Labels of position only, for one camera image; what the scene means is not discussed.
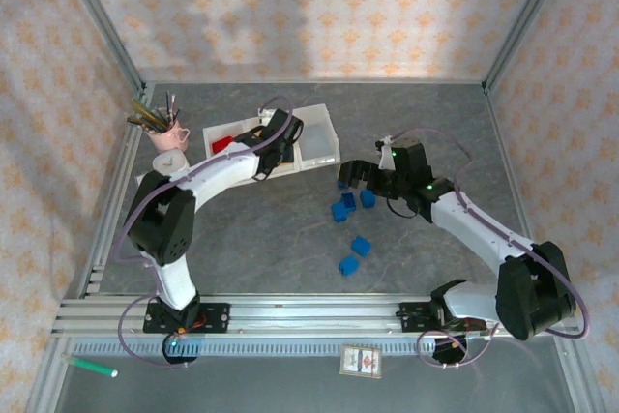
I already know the small white clock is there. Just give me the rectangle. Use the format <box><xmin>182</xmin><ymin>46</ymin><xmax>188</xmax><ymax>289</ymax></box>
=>
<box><xmin>152</xmin><ymin>150</ymin><xmax>189</xmax><ymax>174</ymax></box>

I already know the pink mug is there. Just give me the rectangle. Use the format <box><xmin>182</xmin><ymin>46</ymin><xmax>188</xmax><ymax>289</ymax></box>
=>
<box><xmin>148</xmin><ymin>118</ymin><xmax>191</xmax><ymax>154</ymax></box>

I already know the yellow-green pencil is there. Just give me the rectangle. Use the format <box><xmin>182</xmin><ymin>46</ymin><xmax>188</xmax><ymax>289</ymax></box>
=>
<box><xmin>132</xmin><ymin>97</ymin><xmax>157</xmax><ymax>128</ymax></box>

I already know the playing card box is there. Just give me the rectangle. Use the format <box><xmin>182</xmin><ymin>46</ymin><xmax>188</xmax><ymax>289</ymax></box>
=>
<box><xmin>339</xmin><ymin>343</ymin><xmax>383</xmax><ymax>379</ymax></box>

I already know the green marker pen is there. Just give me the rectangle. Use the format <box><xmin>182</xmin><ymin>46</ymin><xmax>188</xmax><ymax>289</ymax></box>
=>
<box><xmin>66</xmin><ymin>356</ymin><xmax>119</xmax><ymax>379</ymax></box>

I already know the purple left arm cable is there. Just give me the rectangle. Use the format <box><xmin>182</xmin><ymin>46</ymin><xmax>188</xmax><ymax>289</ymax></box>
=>
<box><xmin>113</xmin><ymin>96</ymin><xmax>296</xmax><ymax>369</ymax></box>

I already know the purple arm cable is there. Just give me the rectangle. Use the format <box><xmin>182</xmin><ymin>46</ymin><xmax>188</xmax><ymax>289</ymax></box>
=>
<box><xmin>386</xmin><ymin>128</ymin><xmax>591</xmax><ymax>369</ymax></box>
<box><xmin>113</xmin><ymin>96</ymin><xmax>296</xmax><ymax>369</ymax></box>

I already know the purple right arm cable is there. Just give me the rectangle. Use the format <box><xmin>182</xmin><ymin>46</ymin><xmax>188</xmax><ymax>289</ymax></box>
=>
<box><xmin>386</xmin><ymin>128</ymin><xmax>591</xmax><ymax>369</ymax></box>

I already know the aluminium front rail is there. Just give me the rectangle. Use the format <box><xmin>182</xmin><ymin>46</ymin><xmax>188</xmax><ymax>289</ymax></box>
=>
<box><xmin>51</xmin><ymin>293</ymin><xmax>580</xmax><ymax>339</ymax></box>

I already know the aluminium side rail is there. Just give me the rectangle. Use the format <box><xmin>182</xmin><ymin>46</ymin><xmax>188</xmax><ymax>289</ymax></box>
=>
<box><xmin>76</xmin><ymin>86</ymin><xmax>157</xmax><ymax>299</ymax></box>

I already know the grey slotted cable duct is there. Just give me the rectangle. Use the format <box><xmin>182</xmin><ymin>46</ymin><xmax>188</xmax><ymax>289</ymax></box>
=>
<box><xmin>71</xmin><ymin>339</ymin><xmax>436</xmax><ymax>357</ymax></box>

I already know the aluminium frame post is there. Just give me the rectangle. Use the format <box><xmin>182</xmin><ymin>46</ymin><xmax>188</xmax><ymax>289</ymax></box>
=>
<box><xmin>482</xmin><ymin>0</ymin><xmax>577</xmax><ymax>93</ymax></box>
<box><xmin>51</xmin><ymin>0</ymin><xmax>147</xmax><ymax>91</ymax></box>

